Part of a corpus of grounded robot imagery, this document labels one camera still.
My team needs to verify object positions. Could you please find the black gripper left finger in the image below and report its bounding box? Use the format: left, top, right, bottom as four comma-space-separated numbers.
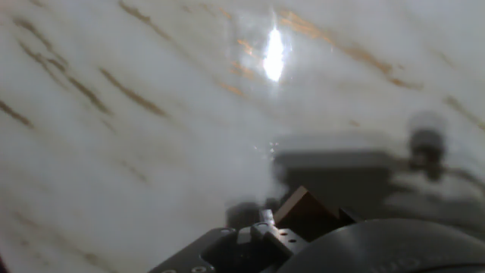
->
199, 209, 309, 273

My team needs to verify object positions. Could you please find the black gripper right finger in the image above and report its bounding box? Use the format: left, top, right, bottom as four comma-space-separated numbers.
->
338, 206, 359, 228

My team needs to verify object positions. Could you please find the small wooden cube block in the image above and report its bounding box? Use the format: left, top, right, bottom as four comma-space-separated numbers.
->
273, 185, 343, 243

